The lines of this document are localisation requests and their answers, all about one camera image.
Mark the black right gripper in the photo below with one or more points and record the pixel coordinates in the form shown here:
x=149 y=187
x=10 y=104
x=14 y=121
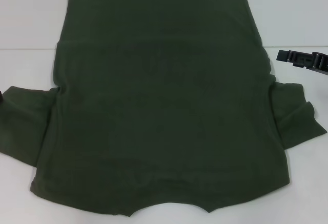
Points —
x=323 y=70

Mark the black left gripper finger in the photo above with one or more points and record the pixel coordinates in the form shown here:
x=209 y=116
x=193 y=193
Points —
x=1 y=97

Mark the dark green t-shirt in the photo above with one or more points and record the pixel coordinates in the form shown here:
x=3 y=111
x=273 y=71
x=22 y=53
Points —
x=159 y=106

